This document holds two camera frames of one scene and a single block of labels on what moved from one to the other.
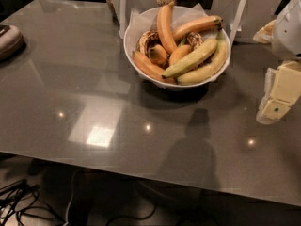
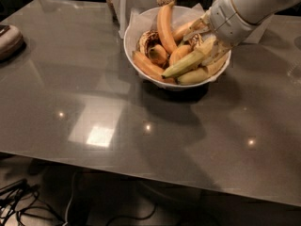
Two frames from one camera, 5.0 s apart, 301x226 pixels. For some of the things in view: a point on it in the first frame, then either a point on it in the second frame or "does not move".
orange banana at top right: [198, 24] does not move
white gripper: [287, 32] → [231, 22]
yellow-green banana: [191, 58] does not move
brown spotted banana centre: [195, 40] does not move
